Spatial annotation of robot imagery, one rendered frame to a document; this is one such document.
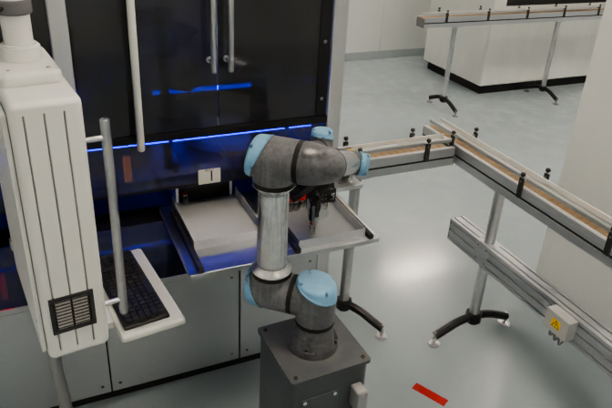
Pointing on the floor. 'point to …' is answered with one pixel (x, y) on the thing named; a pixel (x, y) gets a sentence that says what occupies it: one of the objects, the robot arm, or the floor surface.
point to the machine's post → (337, 56)
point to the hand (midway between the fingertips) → (311, 221)
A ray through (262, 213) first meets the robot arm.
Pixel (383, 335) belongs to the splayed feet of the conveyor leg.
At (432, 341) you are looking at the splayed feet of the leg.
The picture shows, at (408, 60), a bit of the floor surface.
